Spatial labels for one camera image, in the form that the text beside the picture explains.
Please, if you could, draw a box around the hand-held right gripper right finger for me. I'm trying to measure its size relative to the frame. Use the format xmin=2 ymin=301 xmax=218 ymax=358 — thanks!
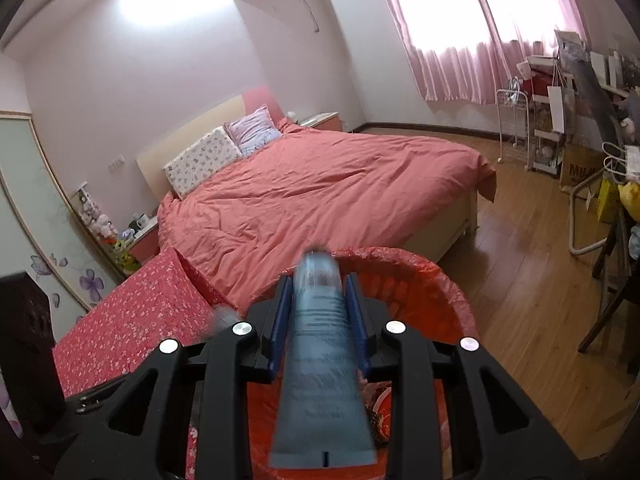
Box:
xmin=344 ymin=272 xmax=561 ymax=480

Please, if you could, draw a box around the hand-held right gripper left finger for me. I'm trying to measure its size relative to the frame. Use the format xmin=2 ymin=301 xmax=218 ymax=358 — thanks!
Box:
xmin=95 ymin=274 xmax=293 ymax=480

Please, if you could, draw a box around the grey blue tube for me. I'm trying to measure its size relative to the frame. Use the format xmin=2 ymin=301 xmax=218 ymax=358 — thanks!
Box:
xmin=269 ymin=249 xmax=378 ymax=470

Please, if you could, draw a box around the basket with red liner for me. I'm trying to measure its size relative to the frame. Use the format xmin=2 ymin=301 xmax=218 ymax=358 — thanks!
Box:
xmin=185 ymin=246 xmax=483 ymax=480

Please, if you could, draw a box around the red floral tablecloth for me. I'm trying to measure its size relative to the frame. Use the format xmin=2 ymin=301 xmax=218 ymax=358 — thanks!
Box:
xmin=52 ymin=247 xmax=241 ymax=401

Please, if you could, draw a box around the clear tube of plush toys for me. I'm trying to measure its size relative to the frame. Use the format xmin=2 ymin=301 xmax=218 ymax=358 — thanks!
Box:
xmin=72 ymin=187 xmax=136 ymax=273

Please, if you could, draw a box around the salmon pink duvet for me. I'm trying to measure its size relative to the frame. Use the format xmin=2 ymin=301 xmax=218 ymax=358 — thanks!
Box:
xmin=157 ymin=119 xmax=497 ymax=306

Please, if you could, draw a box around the pink nightstand with mugs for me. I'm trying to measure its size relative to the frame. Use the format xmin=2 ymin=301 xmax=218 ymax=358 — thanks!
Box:
xmin=122 ymin=227 xmax=162 ymax=266

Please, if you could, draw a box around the cream bed base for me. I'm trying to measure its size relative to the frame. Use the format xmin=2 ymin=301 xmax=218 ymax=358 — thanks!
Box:
xmin=435 ymin=192 xmax=479 ymax=266

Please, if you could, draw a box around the wardrobe with purple flowers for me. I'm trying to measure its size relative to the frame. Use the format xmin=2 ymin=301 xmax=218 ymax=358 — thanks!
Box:
xmin=0 ymin=110 xmax=126 ymax=436

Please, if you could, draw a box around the white floral pillow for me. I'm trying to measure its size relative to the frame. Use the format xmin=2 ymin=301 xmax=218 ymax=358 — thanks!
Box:
xmin=162 ymin=127 xmax=243 ymax=200

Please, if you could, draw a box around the nightstand with pale top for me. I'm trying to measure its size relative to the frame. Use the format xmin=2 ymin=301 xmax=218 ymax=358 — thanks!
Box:
xmin=297 ymin=111 xmax=342 ymax=133

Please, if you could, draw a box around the pink striped pillow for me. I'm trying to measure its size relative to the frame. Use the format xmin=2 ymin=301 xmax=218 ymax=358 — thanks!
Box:
xmin=224 ymin=105 xmax=285 ymax=156

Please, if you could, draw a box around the cream and pink headboard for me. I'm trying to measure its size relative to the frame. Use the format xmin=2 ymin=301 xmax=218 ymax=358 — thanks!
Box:
xmin=136 ymin=85 xmax=286 ymax=196

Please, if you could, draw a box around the dark wooden chair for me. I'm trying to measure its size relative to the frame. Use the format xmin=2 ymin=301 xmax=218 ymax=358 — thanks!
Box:
xmin=577 ymin=195 xmax=640 ymax=376

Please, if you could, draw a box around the pink curtain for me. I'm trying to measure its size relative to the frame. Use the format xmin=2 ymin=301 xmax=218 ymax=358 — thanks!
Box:
xmin=370 ymin=0 xmax=586 ymax=106

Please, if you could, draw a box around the white trolley shelf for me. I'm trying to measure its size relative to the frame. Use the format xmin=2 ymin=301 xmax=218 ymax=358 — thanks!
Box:
xmin=527 ymin=55 xmax=576 ymax=178

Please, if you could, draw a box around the brown paper bag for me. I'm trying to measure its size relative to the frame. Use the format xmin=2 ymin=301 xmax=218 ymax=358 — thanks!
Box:
xmin=559 ymin=142 xmax=608 ymax=196

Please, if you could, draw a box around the white paper bag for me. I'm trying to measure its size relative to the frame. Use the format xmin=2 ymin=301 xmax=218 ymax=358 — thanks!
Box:
xmin=546 ymin=72 xmax=571 ymax=133

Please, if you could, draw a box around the yellow bag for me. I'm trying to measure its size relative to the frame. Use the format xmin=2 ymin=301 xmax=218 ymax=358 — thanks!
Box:
xmin=597 ymin=179 xmax=640 ymax=223

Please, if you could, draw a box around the white metal tube frame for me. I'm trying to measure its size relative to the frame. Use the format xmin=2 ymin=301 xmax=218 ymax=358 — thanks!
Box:
xmin=569 ymin=167 xmax=613 ymax=256

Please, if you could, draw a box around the white wire rack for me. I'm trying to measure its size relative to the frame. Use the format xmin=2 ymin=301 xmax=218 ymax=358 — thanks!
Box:
xmin=495 ymin=77 xmax=532 ymax=168

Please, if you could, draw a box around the picture frame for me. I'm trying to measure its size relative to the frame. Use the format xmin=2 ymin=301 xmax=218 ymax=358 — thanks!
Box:
xmin=555 ymin=30 xmax=588 ymax=68

